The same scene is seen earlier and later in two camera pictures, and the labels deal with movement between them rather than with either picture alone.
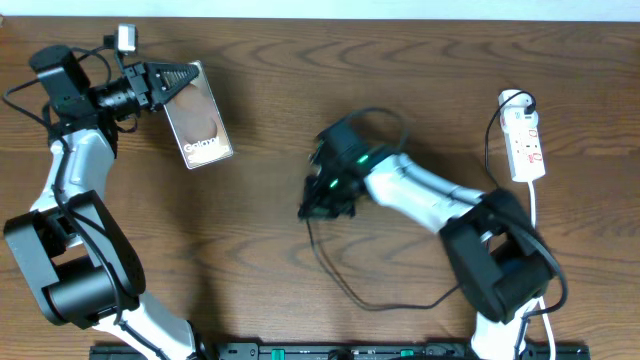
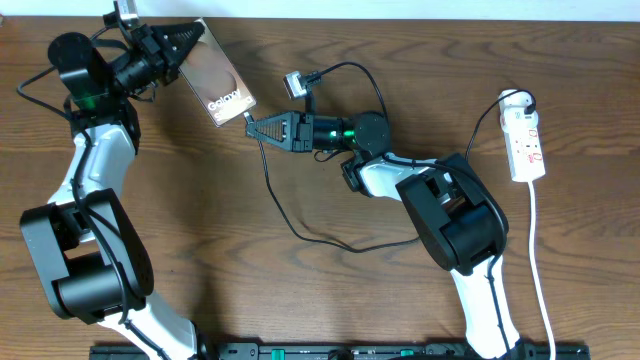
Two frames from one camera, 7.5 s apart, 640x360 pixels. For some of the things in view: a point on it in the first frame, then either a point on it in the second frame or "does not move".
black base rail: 346,351 does not move
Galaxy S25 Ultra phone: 197,124 → 215,81
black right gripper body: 328,198 → 304,132
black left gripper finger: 164,79 → 184,36
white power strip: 519,118 does not move
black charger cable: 530,108 → 376,247
